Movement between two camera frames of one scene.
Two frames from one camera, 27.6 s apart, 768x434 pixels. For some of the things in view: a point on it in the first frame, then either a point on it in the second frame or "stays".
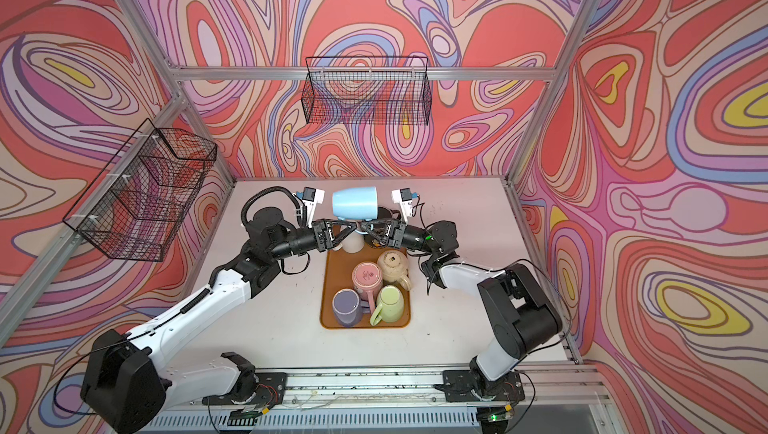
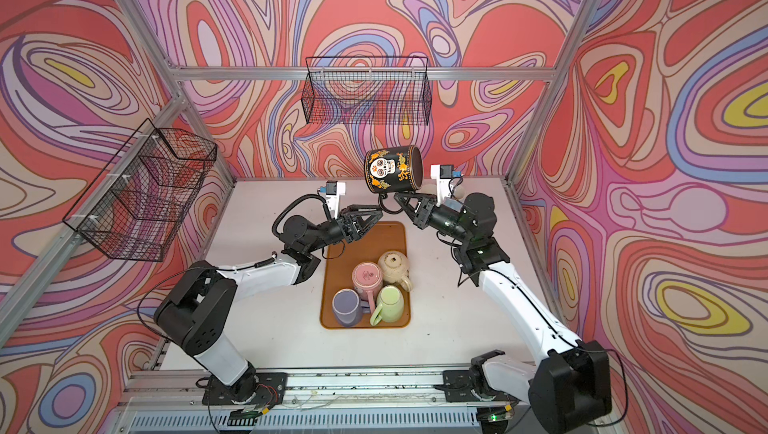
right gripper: [396, 230] → [425, 207]
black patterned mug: [385, 214] → [394, 169]
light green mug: [390, 305] stays
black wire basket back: [367, 91] stays
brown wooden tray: [336, 273] stays
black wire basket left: [138, 203] stays
